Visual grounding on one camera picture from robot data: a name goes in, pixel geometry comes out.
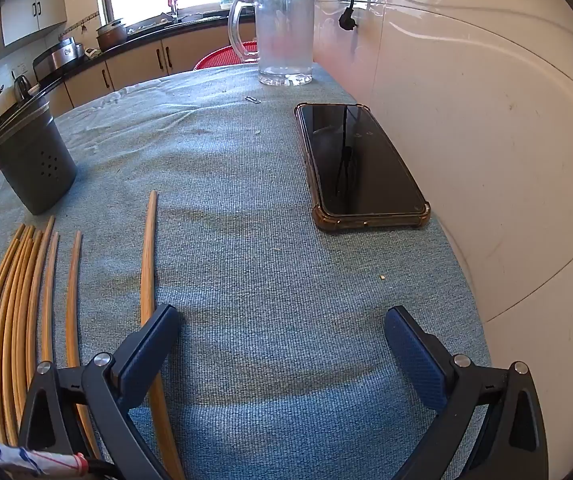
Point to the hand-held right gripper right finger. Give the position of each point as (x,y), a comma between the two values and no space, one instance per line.
(416,360)

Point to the black kitchen counter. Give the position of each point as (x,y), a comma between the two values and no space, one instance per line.
(131,42)

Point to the blue-grey tablecloth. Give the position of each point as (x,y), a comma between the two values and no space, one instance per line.
(266,260)

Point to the grey perforated chopstick holder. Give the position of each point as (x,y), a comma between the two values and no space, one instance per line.
(26,170)

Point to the small white bowl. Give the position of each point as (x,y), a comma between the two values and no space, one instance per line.
(90,52)

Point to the wooden chopstick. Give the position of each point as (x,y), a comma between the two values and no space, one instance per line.
(147,270)

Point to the smartphone in brown case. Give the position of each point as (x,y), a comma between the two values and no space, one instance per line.
(361,170)

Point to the clear plastic pitcher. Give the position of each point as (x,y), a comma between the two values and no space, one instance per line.
(286,35)

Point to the brown ceramic jar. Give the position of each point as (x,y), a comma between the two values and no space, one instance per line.
(111,35)

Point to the row of wooden chopsticks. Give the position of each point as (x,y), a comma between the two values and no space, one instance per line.
(71,305)

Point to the metal kettle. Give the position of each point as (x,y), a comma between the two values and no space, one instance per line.
(21,87)

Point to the red plastic basket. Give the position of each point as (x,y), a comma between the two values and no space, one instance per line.
(221,56)

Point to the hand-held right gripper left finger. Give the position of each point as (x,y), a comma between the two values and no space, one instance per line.
(146,355)

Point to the beige lower kitchen cabinets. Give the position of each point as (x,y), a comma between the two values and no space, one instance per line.
(136,65)

